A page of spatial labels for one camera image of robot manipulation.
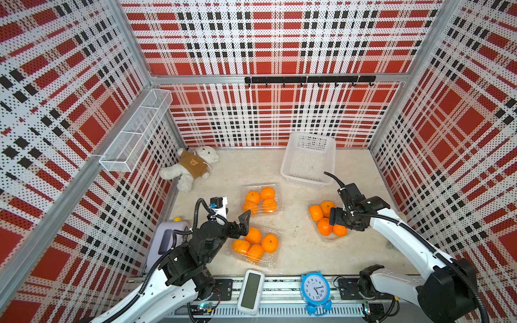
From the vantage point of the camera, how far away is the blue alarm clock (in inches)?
27.9

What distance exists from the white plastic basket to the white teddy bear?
0.42 m

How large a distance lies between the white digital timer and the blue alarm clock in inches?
6.3

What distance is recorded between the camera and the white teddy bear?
1003 millimetres

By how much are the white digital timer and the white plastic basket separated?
0.46 metres

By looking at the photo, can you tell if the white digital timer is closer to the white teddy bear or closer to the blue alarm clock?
the blue alarm clock
